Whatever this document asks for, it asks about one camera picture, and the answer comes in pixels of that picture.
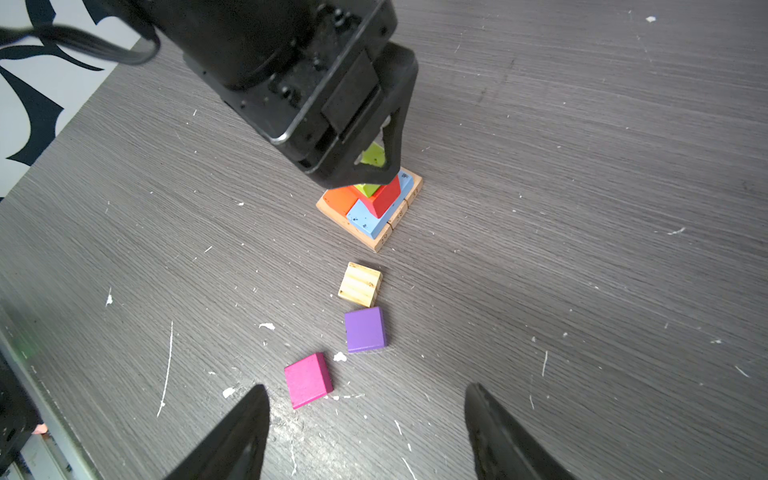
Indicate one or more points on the magenta wood block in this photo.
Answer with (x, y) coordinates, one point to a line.
(308, 380)

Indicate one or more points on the aluminium mounting rail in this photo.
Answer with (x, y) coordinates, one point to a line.
(25, 358)

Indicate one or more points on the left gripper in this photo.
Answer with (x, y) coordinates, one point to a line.
(319, 80)

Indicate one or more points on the light blue wood block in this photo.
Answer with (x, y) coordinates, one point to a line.
(370, 215)

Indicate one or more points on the red arch wood block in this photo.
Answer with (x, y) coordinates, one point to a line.
(383, 199)

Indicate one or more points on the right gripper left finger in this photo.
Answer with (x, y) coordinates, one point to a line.
(235, 447)

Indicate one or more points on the natural wood long block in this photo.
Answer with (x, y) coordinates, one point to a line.
(398, 214)
(411, 185)
(373, 244)

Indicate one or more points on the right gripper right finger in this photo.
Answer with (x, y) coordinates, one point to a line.
(502, 447)

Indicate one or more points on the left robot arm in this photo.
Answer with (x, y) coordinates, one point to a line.
(153, 21)

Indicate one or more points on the green wood block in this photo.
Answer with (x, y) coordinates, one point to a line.
(375, 156)

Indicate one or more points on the purple wood cube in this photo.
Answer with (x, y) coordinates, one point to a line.
(365, 330)

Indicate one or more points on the orange wood block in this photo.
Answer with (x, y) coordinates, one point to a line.
(341, 200)

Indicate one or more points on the small natural wood cube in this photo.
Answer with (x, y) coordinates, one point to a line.
(360, 285)

